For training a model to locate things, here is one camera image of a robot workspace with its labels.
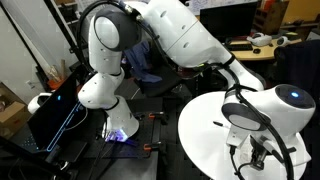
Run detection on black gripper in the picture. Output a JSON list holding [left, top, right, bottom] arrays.
[[249, 135, 270, 170]]

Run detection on black tower with green label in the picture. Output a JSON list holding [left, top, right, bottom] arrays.
[[186, 63, 218, 98]]

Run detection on black office chair with armrests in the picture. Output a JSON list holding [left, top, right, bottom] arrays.
[[272, 39, 320, 111]]

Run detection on tan wooden desk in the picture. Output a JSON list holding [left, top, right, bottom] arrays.
[[229, 37, 303, 63]]

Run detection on orange black clamp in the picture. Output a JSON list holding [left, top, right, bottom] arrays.
[[143, 141, 164, 152], [148, 111, 167, 120]]

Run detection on black keyboard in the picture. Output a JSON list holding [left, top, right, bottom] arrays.
[[226, 43, 254, 53]]

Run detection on white VR headset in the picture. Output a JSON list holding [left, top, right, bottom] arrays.
[[246, 32, 273, 47]]

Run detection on white VR controller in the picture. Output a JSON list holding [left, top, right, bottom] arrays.
[[276, 35, 292, 48]]

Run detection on black swivel desk chair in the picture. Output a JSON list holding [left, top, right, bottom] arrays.
[[123, 39, 188, 99]]

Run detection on black computer monitor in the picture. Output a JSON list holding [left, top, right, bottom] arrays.
[[199, 1, 259, 43]]

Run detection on brown wooden shelf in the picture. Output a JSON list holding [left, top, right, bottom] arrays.
[[253, 0, 290, 35]]

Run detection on blue jacket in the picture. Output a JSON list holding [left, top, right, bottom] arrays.
[[124, 41, 163, 84]]

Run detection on whiteboard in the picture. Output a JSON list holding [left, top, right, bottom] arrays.
[[188, 0, 259, 16]]

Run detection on black computer case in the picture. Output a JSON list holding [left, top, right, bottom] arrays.
[[26, 74, 89, 154]]

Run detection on small orange object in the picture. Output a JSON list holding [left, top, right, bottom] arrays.
[[47, 77, 65, 91]]

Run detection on light wooden sticks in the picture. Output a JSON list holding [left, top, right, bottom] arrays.
[[46, 59, 68, 83]]

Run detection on white rounded helmet-like device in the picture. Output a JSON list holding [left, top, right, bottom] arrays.
[[27, 92, 53, 115]]

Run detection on black tripod pole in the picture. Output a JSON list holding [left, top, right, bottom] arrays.
[[0, 134, 73, 178]]

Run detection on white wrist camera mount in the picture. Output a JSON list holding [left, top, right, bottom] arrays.
[[225, 125, 255, 148]]

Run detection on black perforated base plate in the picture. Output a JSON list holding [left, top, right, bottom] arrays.
[[79, 109, 162, 160]]

